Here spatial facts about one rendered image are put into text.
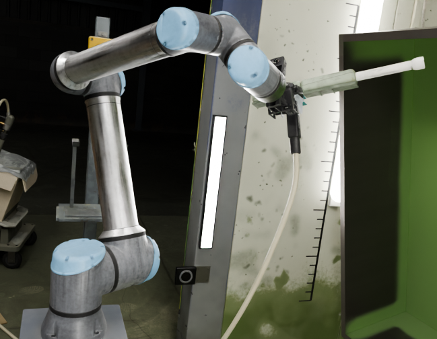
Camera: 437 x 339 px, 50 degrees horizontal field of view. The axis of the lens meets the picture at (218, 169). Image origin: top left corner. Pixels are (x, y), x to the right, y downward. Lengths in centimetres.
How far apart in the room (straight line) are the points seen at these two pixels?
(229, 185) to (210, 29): 121
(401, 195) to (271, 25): 92
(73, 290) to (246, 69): 78
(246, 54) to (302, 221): 145
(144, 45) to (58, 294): 74
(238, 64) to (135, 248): 70
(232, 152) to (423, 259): 93
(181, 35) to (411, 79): 113
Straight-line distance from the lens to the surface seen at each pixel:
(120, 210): 152
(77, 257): 140
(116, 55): 125
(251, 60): 110
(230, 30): 116
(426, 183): 201
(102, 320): 153
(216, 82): 211
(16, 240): 361
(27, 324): 162
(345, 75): 138
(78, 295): 144
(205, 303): 239
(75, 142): 204
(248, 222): 230
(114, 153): 153
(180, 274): 226
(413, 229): 212
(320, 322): 274
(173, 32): 107
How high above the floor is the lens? 144
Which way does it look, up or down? 11 degrees down
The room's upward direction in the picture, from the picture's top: 7 degrees clockwise
